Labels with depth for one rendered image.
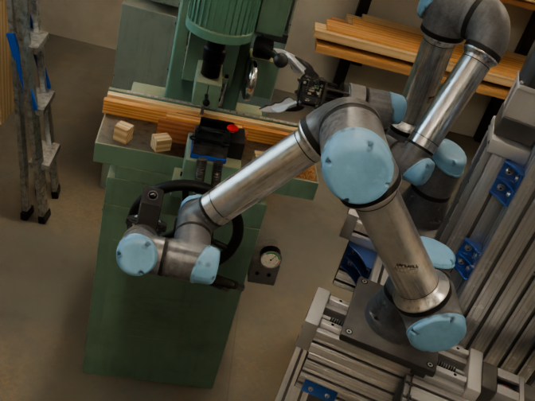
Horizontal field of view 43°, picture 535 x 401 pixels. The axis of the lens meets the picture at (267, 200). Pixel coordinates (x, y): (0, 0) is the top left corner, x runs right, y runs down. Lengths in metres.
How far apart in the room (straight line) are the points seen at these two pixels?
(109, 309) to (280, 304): 0.86
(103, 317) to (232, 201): 0.95
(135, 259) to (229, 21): 0.70
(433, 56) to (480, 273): 0.56
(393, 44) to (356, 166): 2.74
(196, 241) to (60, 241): 1.58
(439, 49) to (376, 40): 2.00
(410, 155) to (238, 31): 0.52
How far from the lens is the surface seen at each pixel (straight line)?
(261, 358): 2.57
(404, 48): 3.85
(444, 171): 1.91
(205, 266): 1.30
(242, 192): 1.34
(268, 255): 1.92
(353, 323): 1.59
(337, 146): 1.12
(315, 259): 3.06
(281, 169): 1.31
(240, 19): 1.73
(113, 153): 1.82
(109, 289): 2.11
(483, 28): 1.74
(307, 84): 1.65
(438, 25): 1.80
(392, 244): 1.26
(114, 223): 1.95
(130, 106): 1.92
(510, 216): 1.61
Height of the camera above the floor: 1.87
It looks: 34 degrees down
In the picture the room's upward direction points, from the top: 17 degrees clockwise
